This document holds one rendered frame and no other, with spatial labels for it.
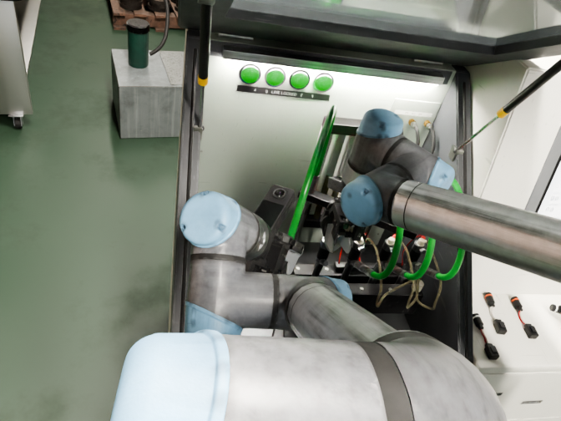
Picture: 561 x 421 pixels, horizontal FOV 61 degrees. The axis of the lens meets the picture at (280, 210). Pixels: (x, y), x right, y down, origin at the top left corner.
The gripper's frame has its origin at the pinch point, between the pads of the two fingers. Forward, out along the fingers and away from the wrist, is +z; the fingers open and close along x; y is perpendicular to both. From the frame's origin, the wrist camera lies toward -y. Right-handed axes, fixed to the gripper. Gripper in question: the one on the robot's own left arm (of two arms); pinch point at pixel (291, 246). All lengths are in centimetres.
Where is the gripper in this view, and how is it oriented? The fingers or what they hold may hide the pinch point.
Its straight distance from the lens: 94.1
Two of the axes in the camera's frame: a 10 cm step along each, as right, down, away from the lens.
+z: 3.3, 2.4, 9.1
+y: -3.3, 9.4, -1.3
